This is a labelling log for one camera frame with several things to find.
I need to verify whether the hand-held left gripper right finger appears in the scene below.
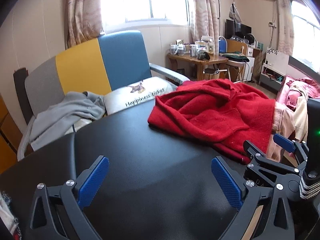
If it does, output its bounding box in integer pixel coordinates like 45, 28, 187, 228
211, 157, 297, 240

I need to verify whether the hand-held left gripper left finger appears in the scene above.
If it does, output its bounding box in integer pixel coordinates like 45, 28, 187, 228
25, 156, 110, 240

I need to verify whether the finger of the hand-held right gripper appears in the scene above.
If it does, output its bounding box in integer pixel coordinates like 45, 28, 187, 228
274, 133, 309, 165
244, 140, 299, 174

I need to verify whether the red knit sweater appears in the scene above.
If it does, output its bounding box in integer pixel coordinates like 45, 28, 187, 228
147, 79, 275, 165

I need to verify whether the pink knit sweater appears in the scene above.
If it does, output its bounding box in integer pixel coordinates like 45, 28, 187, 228
266, 104, 308, 162

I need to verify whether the pink bed blanket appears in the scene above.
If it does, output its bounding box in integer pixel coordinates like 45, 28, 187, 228
275, 76, 320, 112

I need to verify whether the grey low shelf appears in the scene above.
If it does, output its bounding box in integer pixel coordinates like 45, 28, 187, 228
259, 62, 287, 92

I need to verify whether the grey garment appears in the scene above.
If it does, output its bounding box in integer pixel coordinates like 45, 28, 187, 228
17, 91, 106, 159

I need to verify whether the white flower print board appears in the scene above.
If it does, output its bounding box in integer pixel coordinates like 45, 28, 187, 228
265, 46, 289, 77

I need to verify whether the white narrow cabinet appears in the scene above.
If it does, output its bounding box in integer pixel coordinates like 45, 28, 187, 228
246, 47, 262, 81

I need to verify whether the woven basket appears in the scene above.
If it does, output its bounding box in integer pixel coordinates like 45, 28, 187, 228
203, 68, 221, 81

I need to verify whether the orange wooden wardrobe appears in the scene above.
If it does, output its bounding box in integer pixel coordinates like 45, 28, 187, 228
0, 92, 28, 176

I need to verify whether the white printed pillow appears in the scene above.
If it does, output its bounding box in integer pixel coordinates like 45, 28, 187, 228
104, 77, 178, 115

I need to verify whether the green folded cloth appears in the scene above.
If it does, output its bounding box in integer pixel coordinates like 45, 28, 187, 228
221, 52, 250, 63

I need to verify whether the narrow bright window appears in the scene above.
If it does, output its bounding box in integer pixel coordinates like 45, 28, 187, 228
291, 1, 320, 68

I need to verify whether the chair with blue back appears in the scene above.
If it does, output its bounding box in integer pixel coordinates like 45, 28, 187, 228
219, 36, 248, 83

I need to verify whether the wooden side table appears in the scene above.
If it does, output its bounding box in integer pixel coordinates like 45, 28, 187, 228
167, 52, 228, 81

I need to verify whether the black rolled mat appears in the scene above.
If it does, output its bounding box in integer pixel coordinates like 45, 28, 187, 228
13, 67, 34, 126

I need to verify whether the beige patterned curtain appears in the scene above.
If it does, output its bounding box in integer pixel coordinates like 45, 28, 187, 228
64, 0, 104, 48
273, 0, 296, 56
192, 0, 221, 46

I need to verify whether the grey yellow blue sofa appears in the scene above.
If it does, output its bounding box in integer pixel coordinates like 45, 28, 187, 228
12, 30, 190, 160

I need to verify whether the black monitor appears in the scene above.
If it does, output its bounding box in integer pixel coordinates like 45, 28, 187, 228
225, 19, 252, 40

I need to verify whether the cluster of jars and tins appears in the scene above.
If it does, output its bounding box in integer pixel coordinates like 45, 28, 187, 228
169, 36, 215, 61

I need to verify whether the metal floor stand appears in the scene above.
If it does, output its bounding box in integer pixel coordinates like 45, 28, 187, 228
216, 0, 233, 41

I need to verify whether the wide bright window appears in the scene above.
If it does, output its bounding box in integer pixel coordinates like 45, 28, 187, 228
101, 0, 196, 33

